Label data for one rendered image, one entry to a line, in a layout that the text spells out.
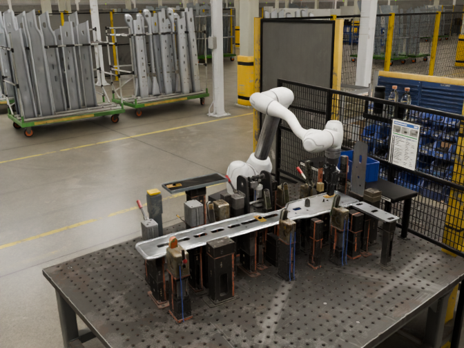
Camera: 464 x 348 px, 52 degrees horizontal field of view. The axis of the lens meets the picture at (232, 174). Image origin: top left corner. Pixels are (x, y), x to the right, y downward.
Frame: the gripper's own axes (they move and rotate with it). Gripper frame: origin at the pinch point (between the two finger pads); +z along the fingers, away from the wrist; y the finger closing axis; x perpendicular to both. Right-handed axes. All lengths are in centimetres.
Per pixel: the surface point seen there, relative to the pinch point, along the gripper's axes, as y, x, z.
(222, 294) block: 15, -83, 35
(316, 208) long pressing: 1.1, -11.0, 9.7
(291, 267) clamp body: 16, -41, 32
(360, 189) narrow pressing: -1.7, 26.3, 6.4
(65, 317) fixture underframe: -58, -149, 68
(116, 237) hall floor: -223, -69, 109
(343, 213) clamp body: 19.7, -7.7, 6.4
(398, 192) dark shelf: 14.2, 42.5, 6.9
